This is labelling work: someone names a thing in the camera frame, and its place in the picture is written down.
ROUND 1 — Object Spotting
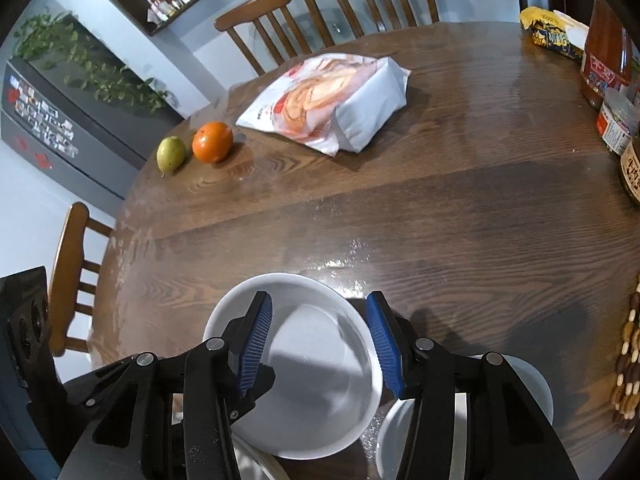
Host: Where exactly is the small white ramekin bowl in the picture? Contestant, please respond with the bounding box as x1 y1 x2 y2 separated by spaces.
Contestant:
375 356 554 480

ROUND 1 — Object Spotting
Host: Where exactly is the medium white bowl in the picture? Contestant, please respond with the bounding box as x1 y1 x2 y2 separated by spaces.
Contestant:
203 273 383 460

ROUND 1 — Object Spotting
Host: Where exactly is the wooden bead trivet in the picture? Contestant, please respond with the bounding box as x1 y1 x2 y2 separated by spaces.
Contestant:
610 283 640 434

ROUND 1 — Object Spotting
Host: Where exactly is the green pear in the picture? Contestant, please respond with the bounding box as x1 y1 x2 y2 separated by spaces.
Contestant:
156 136 186 176

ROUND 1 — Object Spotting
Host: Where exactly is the grey refrigerator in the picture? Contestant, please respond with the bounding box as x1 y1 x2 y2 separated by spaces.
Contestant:
1 54 182 214

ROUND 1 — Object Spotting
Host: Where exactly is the orange fruit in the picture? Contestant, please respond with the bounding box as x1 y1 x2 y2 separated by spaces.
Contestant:
192 122 233 164

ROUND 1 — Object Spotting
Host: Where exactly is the dark lid sauce jar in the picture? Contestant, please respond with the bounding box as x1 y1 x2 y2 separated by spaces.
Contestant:
620 136 640 206

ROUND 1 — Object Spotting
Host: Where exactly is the small white label jar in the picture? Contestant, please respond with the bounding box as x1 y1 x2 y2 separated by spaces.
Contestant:
596 88 639 156

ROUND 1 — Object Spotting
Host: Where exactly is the white bread bag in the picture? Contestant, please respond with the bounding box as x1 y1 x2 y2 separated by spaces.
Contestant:
235 53 411 157

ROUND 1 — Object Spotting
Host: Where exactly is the hanging green vine plant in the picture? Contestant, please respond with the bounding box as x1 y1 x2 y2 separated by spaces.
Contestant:
13 12 169 115

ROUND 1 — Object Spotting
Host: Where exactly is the red sauce bottle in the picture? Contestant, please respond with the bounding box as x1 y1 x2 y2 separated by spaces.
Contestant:
580 0 632 110

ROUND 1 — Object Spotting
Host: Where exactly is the yellow snack packet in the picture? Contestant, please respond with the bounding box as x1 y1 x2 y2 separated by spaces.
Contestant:
520 6 589 61

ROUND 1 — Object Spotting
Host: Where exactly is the wooden chair back left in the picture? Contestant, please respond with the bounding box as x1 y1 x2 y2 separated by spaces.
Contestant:
214 0 335 76

